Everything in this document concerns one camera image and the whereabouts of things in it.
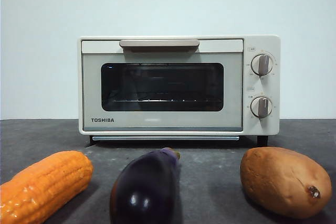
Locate cream oven control knob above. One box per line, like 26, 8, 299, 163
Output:
251, 54, 274, 77
250, 96, 273, 119

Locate metal oven crumb tray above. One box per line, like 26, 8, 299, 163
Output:
91, 136, 240, 141

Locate glass oven door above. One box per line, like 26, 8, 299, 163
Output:
81, 39, 244, 132

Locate cream Toshiba toaster oven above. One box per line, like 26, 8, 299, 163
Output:
77, 34, 281, 147

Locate beige oven door handle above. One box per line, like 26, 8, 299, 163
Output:
119, 39, 200, 53

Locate dark purple eggplant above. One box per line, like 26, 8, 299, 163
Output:
109, 147, 182, 224

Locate orange corn cob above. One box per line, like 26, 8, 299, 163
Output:
0, 150, 94, 224

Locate brown sweet potato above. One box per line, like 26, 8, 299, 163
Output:
240, 147, 333, 219

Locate wire oven rack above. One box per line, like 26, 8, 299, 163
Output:
110, 98, 223, 104

